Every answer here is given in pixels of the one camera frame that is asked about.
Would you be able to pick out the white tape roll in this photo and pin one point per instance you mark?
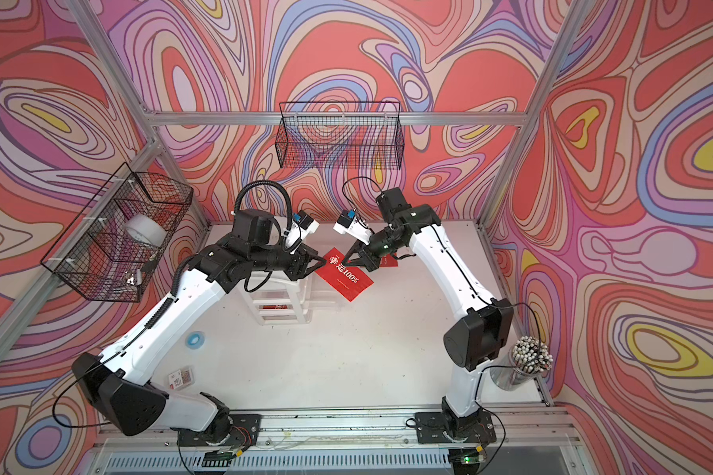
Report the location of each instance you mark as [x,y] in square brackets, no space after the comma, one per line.
[144,230]

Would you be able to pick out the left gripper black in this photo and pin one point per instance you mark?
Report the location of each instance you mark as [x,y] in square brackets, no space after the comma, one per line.
[300,260]

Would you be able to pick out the black clip in basket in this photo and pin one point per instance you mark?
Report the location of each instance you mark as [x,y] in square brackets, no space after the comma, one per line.
[148,267]

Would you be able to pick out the small red patterned card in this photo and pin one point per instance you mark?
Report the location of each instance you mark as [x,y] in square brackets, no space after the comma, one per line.
[180,379]

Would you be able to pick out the black wire basket back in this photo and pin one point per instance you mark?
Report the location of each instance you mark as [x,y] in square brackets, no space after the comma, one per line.
[362,135]

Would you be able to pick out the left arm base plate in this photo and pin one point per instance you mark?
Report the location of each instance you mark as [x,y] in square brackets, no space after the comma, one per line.
[239,431]

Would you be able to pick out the black wire basket left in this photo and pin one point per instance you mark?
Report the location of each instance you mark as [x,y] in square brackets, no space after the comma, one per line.
[95,257]

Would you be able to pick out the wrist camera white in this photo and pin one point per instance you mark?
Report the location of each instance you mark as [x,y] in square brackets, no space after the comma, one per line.
[350,224]
[303,225]

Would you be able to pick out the red postcard white text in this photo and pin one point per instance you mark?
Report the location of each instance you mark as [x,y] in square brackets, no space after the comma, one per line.
[388,261]

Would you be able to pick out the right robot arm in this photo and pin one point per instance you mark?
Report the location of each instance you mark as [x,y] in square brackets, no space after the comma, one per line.
[482,323]

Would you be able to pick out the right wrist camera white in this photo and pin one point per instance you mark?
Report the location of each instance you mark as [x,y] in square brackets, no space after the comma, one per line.
[350,224]

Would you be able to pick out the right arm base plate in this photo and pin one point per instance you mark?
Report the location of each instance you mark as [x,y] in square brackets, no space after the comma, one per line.
[434,428]

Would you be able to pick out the black wire basket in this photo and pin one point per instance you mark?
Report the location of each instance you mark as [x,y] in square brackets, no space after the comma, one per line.
[362,135]
[95,257]

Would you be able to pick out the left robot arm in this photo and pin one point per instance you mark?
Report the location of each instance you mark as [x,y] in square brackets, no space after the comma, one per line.
[267,237]

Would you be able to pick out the cup of white pencils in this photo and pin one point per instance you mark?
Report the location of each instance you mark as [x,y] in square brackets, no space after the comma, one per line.
[526,360]

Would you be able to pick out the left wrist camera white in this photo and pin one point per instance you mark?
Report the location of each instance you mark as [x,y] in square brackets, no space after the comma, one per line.
[303,225]

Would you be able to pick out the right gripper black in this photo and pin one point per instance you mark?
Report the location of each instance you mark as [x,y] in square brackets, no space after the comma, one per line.
[367,259]

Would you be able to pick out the white plastic drawer organizer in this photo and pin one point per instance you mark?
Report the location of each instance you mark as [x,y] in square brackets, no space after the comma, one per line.
[278,289]

